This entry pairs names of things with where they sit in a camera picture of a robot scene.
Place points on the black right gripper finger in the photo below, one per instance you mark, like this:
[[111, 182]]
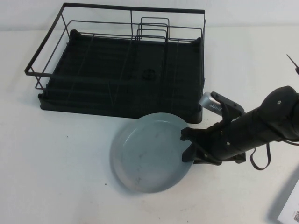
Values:
[[190, 154], [191, 135]]

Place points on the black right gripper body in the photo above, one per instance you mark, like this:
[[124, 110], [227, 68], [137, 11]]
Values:
[[219, 144]]

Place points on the grey round plate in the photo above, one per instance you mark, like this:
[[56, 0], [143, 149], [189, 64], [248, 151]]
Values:
[[144, 154]]

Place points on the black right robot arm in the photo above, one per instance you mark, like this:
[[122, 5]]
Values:
[[257, 121]]

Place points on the black plastic drain tray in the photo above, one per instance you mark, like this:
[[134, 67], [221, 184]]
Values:
[[93, 107]]

